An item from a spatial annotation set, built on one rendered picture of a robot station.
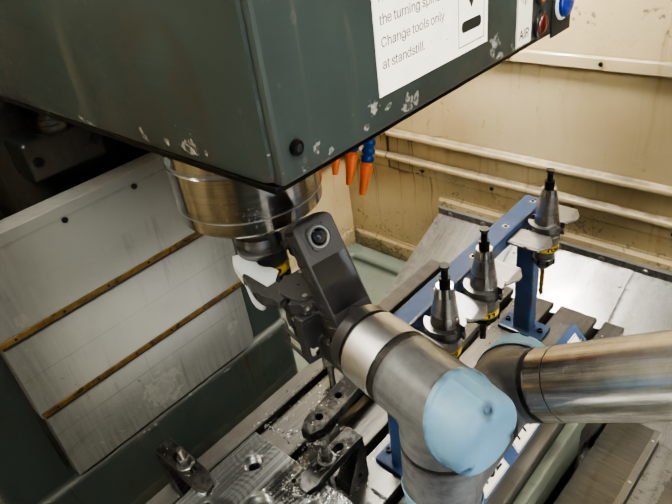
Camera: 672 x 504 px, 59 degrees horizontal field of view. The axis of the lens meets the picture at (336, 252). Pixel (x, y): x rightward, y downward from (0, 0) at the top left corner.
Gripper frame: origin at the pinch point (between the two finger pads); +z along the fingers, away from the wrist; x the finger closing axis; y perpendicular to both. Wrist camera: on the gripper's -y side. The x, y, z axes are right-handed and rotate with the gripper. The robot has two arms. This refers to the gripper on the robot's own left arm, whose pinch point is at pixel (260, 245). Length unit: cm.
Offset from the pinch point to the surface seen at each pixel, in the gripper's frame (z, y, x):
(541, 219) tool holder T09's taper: -1, 21, 53
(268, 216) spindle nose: -8.8, -8.7, -2.2
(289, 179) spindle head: -23.3, -19.7, -6.9
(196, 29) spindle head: -18.9, -29.4, -9.0
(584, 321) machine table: -2, 55, 71
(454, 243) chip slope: 49, 64, 83
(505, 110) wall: 41, 23, 94
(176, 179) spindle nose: -2.1, -12.8, -8.0
